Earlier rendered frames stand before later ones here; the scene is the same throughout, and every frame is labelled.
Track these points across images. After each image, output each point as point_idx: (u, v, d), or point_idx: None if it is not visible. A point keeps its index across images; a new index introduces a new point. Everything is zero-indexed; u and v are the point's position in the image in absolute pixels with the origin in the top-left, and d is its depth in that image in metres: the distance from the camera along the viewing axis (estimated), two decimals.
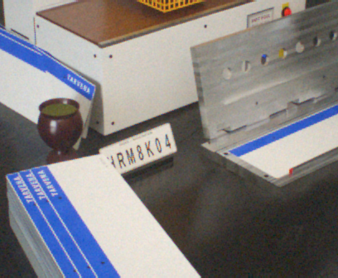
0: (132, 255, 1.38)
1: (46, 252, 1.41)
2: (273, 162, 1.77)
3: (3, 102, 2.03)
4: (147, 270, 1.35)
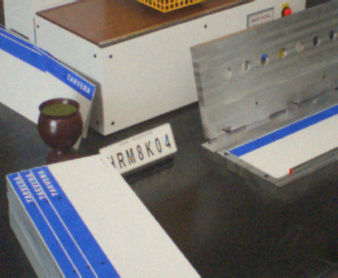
0: (132, 255, 1.38)
1: (46, 252, 1.41)
2: (273, 162, 1.77)
3: (3, 102, 2.03)
4: (147, 270, 1.35)
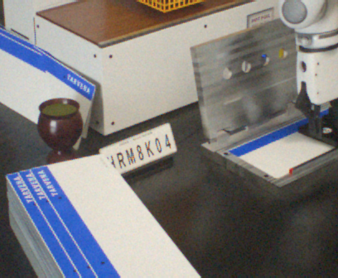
0: (132, 255, 1.38)
1: (46, 252, 1.41)
2: (273, 162, 1.77)
3: (3, 102, 2.03)
4: (147, 270, 1.35)
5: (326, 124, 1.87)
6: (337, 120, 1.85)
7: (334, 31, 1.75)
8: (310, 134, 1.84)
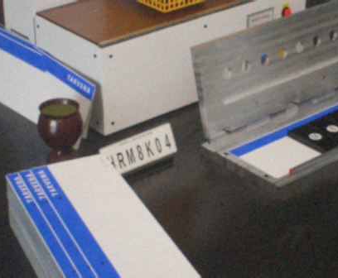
0: (132, 255, 1.38)
1: (46, 252, 1.41)
2: (273, 162, 1.77)
3: (3, 102, 2.03)
4: (147, 270, 1.35)
5: (334, 122, 1.89)
6: None
7: None
8: None
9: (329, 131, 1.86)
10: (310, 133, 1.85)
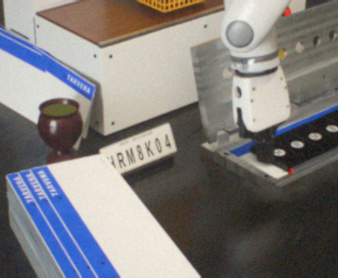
0: (132, 255, 1.38)
1: (46, 252, 1.41)
2: None
3: (3, 102, 2.03)
4: (147, 270, 1.35)
5: (334, 122, 1.89)
6: (267, 152, 1.75)
7: (270, 55, 1.67)
8: (258, 159, 1.77)
9: (329, 131, 1.86)
10: (310, 133, 1.85)
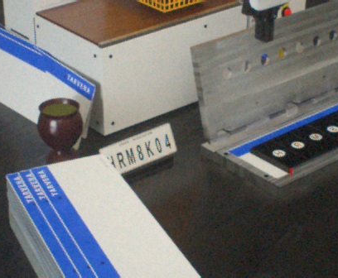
0: (132, 255, 1.38)
1: (46, 252, 1.41)
2: None
3: (3, 102, 2.03)
4: (147, 270, 1.35)
5: (334, 122, 1.89)
6: (267, 31, 1.74)
7: None
8: (255, 36, 1.76)
9: (330, 131, 1.85)
10: (311, 134, 1.85)
